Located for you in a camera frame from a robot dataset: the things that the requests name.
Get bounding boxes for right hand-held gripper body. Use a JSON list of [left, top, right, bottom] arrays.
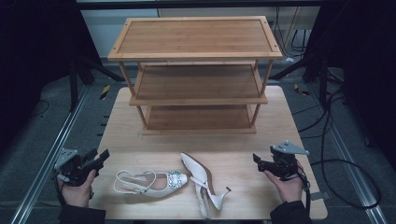
[[262, 140, 310, 182]]

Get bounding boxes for person's right hand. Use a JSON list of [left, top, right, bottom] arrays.
[[263, 161, 305, 204]]

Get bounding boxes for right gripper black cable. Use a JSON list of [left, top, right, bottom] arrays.
[[297, 164, 313, 217]]

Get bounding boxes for yellow and black tape strip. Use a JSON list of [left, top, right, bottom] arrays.
[[293, 83, 311, 97], [99, 84, 112, 101]]

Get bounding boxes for black curtain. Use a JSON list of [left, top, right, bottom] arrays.
[[0, 0, 104, 153], [303, 0, 396, 171]]

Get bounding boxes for thin black floor cable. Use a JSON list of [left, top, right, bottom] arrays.
[[30, 99, 51, 119]]

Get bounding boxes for person's left hand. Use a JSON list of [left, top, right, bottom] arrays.
[[60, 169, 98, 208]]

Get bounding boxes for three-tier wooden shoe rack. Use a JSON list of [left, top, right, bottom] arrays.
[[106, 16, 284, 136]]

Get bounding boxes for metal floor rail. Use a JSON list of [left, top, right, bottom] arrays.
[[306, 83, 390, 224], [9, 85, 92, 224]]

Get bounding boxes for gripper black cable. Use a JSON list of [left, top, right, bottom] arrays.
[[53, 176, 67, 206], [297, 164, 313, 217]]

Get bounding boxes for long black floor cable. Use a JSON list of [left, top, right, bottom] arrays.
[[298, 88, 383, 210]]

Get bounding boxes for black stand legs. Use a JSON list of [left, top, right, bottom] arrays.
[[269, 54, 332, 108], [68, 55, 126, 113]]

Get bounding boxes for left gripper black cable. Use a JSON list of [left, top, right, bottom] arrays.
[[53, 176, 67, 206]]

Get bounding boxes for white high-heeled slingback shoe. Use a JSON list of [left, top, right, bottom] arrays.
[[180, 152, 232, 219]]

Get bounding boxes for hanging black cables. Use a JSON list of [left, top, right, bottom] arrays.
[[274, 6, 310, 60]]

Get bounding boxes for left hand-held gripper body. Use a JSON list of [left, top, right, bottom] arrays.
[[53, 147, 104, 188]]

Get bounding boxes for white jewelled slingback shoe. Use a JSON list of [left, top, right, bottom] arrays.
[[112, 169, 190, 199]]

